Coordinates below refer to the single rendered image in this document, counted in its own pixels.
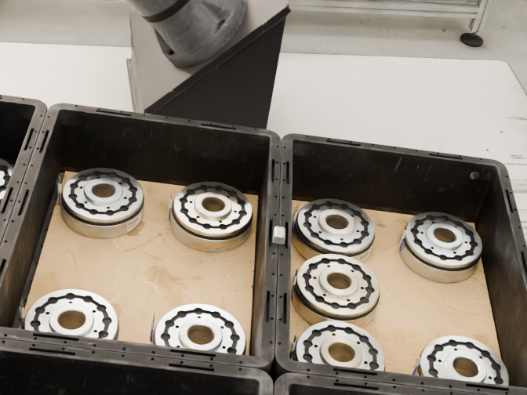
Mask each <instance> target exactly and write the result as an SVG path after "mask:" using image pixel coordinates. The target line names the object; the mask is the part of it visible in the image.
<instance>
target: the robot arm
mask: <svg viewBox="0 0 527 395"><path fill-rule="evenodd" d="M126 1H127V2H128V3H129V4H130V5H131V6H132V7H133V8H134V9H135V10H136V11H137V12H138V13H139V14H140V15H141V16H142V17H143V18H144V19H145V20H146V21H147V22H148V23H149V26H150V28H151V30H152V32H153V34H154V36H155V38H156V40H157V42H158V44H159V46H160V48H161V50H162V52H163V54H164V55H165V56H166V57H167V58H168V59H169V60H170V61H171V62H172V63H173V64H174V65H175V66H177V67H193V66H196V65H199V64H200V63H203V62H205V61H207V60H208V59H210V58H211V57H213V56H215V55H216V54H217V53H218V52H219V51H220V50H221V49H222V48H223V47H224V46H225V45H226V44H227V43H228V42H229V41H230V40H231V39H232V38H233V37H234V36H235V34H236V33H237V31H238V29H239V28H240V26H241V25H242V22H243V20H244V18H245V14H246V9H247V2H246V0H126Z"/></svg>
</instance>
